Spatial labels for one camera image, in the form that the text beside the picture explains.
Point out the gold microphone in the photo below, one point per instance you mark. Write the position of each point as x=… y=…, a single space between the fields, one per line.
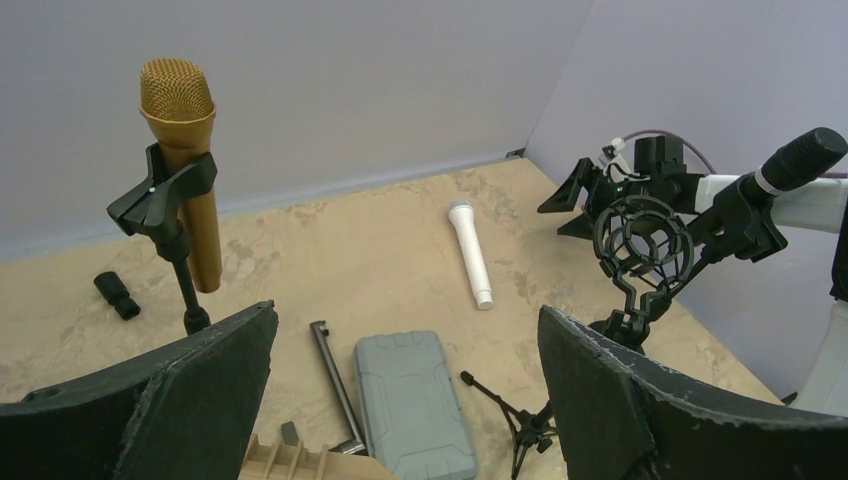
x=177 y=104

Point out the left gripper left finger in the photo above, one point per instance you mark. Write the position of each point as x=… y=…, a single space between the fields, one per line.
x=185 y=410

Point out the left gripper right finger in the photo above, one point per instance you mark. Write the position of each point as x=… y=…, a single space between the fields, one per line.
x=622 y=415

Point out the black microphone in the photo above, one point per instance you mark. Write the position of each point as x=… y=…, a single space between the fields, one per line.
x=789 y=189

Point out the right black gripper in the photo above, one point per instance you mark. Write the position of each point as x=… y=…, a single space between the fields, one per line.
x=658 y=171

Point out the tan hard case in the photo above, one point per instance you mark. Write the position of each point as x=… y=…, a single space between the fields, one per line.
x=282 y=461

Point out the small black adapter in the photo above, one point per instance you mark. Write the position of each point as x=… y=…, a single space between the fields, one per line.
x=115 y=292

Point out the grey plastic case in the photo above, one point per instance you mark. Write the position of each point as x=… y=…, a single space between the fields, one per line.
x=413 y=422

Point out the black tripod shock mount stand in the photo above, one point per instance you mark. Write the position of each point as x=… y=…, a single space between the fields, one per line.
x=644 y=248

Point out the white microphone silver grille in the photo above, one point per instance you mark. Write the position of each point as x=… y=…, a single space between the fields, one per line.
x=462 y=216

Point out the black clip stand round base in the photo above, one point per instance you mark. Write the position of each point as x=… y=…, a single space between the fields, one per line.
x=151 y=209

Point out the grey metal T-bar tool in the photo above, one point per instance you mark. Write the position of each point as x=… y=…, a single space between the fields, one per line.
x=356 y=444

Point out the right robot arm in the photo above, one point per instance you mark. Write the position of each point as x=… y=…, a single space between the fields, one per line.
x=807 y=279

